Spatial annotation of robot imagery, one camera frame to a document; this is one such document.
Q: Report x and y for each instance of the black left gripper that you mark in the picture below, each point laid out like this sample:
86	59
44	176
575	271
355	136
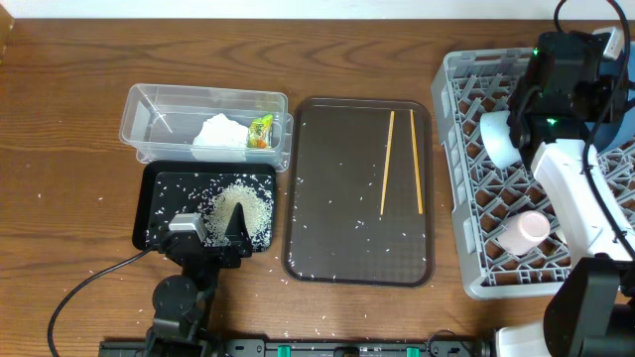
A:
234	246

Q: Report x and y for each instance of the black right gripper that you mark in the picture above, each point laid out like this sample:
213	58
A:
604	90

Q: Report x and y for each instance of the dark blue plate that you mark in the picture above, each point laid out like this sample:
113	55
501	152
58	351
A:
613	135

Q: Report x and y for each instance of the white cup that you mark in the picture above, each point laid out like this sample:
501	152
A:
495	134

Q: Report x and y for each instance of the white tissue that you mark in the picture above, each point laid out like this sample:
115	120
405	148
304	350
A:
219	131

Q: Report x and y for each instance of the yellow green snack wrapper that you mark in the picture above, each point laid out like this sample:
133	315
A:
259	132

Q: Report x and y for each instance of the pink cup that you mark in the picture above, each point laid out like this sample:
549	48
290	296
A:
523	232

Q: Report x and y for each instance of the wooden chopstick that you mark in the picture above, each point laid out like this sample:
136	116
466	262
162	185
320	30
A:
387	162
416	164

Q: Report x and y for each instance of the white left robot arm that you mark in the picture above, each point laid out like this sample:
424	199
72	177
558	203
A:
182	302

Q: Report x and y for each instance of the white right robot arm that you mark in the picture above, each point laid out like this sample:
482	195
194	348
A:
583	317

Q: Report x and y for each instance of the grey dishwasher rack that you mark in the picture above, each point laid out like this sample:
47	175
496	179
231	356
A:
468	85

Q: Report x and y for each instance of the black plastic tray bin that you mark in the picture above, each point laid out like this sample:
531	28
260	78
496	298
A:
211	190

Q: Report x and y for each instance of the brown serving tray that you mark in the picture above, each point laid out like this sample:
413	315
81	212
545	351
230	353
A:
334	231

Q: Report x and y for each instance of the clear plastic bin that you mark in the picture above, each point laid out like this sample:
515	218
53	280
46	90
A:
160	121

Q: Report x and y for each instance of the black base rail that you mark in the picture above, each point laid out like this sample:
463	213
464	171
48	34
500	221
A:
443	343

